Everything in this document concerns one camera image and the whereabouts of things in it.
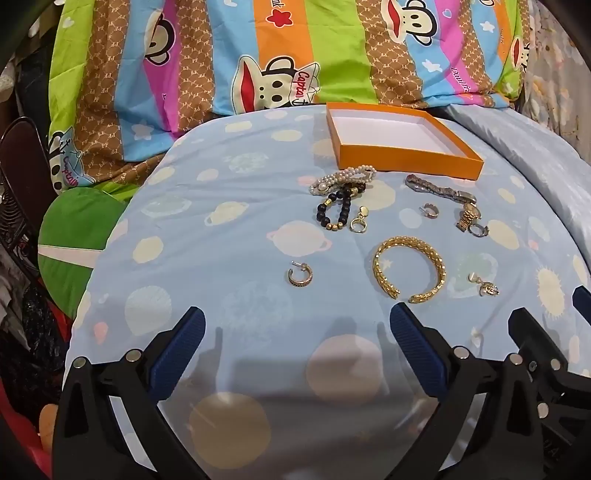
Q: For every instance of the striped cartoon monkey blanket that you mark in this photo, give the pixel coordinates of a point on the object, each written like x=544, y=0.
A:
x=295, y=60

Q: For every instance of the gold hoop earring dark stones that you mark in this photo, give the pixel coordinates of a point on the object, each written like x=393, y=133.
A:
x=299, y=276

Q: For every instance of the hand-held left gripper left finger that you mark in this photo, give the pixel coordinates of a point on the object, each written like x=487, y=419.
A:
x=178, y=350

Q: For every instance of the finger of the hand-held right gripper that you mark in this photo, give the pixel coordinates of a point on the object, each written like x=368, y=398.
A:
x=582, y=301
x=531, y=334

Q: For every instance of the light blue plain sheet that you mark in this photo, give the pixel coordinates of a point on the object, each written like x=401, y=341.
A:
x=521, y=138

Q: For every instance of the silver and gold wristwatch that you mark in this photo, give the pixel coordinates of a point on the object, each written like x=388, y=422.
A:
x=443, y=191

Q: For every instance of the dark chair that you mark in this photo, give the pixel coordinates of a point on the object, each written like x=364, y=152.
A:
x=23, y=184

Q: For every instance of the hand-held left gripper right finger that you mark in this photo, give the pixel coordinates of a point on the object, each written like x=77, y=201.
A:
x=418, y=350

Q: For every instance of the gold drop hoop earring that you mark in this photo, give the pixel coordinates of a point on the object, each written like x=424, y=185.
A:
x=358, y=219

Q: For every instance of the orange shallow box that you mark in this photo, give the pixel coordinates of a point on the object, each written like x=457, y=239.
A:
x=397, y=138

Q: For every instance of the grey floral cloth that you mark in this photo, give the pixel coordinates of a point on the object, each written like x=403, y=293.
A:
x=561, y=78

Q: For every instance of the green cushion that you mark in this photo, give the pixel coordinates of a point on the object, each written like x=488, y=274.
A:
x=74, y=244

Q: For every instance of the small gold hoop earring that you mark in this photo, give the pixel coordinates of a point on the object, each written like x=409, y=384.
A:
x=430, y=211

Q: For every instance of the gold pendant drop earring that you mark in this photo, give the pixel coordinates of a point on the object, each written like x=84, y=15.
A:
x=485, y=287

